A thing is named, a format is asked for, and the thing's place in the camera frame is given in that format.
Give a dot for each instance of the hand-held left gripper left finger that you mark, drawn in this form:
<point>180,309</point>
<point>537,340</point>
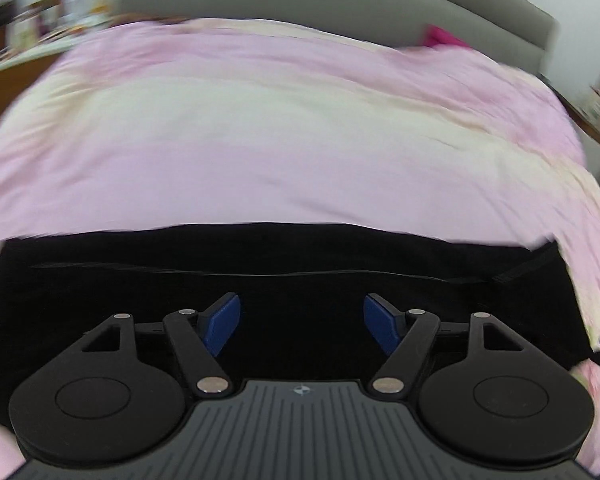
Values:
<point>225,323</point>

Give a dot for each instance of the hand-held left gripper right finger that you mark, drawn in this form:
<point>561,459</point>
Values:
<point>380,323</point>

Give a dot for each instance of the pink floral blanket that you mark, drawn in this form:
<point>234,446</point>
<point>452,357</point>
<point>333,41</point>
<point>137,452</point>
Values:
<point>280,125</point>

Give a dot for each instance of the white nightstand with wooden top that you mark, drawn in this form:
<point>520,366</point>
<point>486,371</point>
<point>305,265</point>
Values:
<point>592,110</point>

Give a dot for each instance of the magenta cloth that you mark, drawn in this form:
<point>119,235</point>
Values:
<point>442,37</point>

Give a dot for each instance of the wooden dresser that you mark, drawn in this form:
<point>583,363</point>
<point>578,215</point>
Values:
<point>0,60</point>

